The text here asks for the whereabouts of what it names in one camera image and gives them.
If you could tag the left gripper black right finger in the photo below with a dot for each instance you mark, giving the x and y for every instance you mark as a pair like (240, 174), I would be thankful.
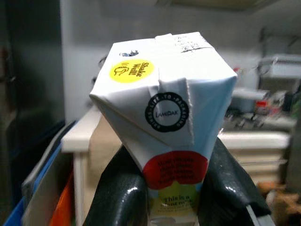
(230, 183)

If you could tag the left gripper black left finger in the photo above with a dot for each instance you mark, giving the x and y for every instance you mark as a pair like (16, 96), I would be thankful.
(120, 195)

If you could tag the white plant milk carton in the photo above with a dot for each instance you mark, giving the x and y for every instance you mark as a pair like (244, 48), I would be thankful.
(164, 101)

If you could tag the dark grey fridge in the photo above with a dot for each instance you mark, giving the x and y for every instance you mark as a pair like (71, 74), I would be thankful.
(35, 70)

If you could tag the white low table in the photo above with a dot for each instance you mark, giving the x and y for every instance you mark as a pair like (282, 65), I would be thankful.
(256, 146)

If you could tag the white and beige shelf unit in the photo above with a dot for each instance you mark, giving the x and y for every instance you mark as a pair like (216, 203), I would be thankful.
(103, 143)

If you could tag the orange flat board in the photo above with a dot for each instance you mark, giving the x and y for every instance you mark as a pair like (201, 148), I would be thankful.
(63, 204)

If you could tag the blue flat board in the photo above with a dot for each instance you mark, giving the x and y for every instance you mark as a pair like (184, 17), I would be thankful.
(30, 188)

